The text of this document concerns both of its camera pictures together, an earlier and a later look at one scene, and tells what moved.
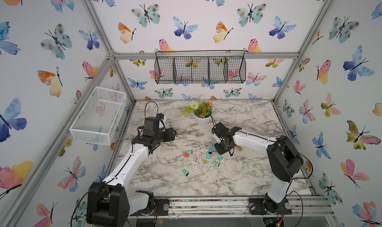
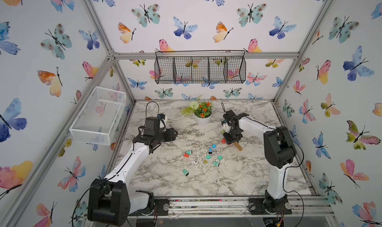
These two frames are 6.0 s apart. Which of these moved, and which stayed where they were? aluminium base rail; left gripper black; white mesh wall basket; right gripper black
Moved: right gripper black
Stayed: white mesh wall basket; aluminium base rail; left gripper black
